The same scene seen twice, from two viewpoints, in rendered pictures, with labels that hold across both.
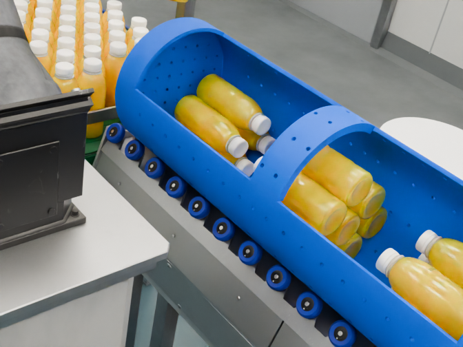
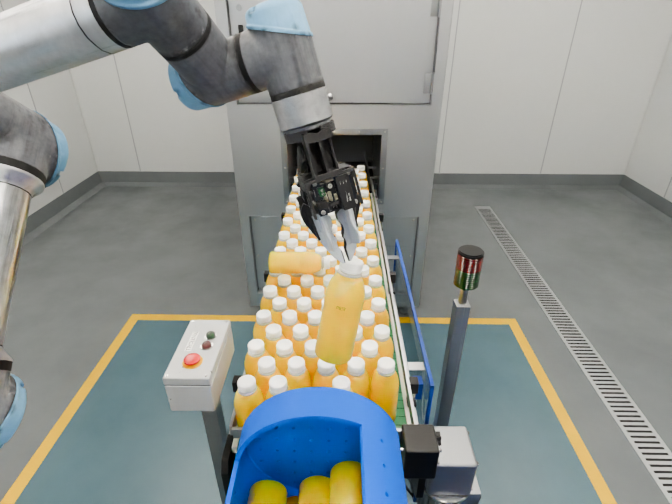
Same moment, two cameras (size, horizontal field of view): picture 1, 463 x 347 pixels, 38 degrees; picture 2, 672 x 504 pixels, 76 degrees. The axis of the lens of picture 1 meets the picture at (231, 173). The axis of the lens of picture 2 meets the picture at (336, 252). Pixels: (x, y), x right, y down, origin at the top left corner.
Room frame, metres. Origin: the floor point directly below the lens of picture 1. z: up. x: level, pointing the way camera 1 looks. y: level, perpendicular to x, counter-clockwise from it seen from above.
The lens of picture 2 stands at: (0.96, -0.23, 1.78)
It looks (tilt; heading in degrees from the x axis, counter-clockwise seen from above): 29 degrees down; 47
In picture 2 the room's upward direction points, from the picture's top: straight up
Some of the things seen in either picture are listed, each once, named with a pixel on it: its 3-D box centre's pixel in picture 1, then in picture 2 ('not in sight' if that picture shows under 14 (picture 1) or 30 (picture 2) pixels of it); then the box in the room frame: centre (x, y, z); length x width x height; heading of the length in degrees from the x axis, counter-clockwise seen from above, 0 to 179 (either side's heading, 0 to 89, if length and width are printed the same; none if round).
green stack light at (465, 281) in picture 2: not in sight; (466, 275); (1.84, 0.22, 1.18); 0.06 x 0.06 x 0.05
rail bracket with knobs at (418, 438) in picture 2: not in sight; (416, 452); (1.49, 0.09, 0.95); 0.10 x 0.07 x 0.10; 137
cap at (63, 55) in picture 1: (65, 56); (266, 364); (1.34, 0.41, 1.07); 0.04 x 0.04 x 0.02
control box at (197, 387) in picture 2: not in sight; (202, 362); (1.25, 0.54, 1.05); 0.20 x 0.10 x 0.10; 47
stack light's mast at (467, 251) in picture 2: not in sight; (466, 277); (1.84, 0.22, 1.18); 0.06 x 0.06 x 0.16
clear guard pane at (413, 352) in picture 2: not in sight; (404, 351); (1.95, 0.47, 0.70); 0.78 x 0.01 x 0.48; 47
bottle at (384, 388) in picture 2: not in sight; (384, 393); (1.54, 0.23, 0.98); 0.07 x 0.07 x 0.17
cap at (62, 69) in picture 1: (64, 69); (246, 384); (1.28, 0.39, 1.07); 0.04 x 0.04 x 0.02
